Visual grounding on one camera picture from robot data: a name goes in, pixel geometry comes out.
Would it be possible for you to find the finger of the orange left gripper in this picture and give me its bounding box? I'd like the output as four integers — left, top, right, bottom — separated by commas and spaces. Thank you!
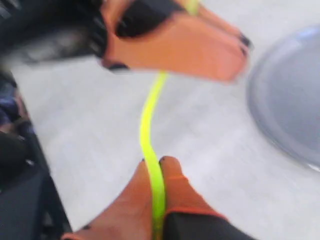
102, 0, 252, 82

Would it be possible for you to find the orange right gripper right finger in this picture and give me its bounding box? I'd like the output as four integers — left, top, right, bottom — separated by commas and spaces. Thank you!
159, 156, 253, 240

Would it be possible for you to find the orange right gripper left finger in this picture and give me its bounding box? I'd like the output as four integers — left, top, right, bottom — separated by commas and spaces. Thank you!
62, 161, 153, 240

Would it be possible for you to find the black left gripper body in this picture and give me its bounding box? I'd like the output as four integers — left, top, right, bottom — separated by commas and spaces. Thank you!
0, 0, 108, 67

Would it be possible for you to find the yellow-green flexible strip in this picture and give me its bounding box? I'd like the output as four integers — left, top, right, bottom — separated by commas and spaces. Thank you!
140, 0, 201, 240

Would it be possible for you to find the round silver metal plate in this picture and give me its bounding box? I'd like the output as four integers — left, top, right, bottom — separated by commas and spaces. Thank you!
246, 25, 320, 171

